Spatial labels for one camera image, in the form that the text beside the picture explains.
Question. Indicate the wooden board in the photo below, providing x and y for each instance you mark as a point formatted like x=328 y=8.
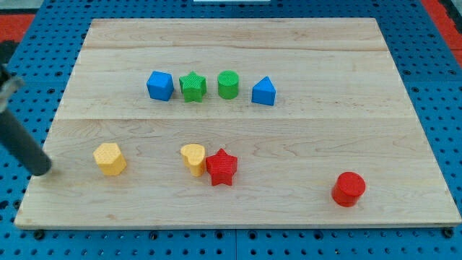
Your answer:
x=340 y=106

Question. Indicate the blue triangle block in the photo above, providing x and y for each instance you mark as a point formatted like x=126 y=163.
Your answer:
x=264 y=92

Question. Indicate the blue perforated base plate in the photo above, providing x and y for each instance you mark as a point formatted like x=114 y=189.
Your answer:
x=40 y=40

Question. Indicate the blue cube block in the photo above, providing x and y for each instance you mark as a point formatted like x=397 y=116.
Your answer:
x=160 y=85

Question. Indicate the red cylinder block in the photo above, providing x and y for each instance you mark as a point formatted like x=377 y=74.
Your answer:
x=348 y=189

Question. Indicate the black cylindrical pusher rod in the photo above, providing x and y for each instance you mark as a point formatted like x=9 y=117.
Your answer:
x=14 y=136

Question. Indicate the yellow hexagon block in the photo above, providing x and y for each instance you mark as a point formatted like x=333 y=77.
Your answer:
x=110 y=159

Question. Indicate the yellow heart block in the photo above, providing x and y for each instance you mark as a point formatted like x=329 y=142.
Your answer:
x=194 y=156

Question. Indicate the green star block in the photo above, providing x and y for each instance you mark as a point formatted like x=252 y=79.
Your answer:
x=193 y=87

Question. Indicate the green cylinder block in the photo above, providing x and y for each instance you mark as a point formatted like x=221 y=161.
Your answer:
x=228 y=84

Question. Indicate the red star block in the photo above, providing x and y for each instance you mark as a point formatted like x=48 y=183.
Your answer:
x=221 y=167

